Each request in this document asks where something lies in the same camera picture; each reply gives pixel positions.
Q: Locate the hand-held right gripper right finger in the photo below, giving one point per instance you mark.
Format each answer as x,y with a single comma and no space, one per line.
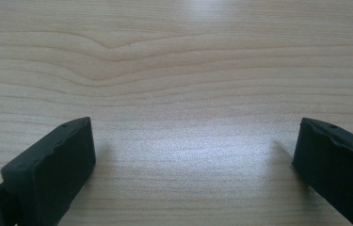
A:
337,163

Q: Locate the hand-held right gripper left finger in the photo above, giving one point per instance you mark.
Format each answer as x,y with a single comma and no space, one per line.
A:
50,171

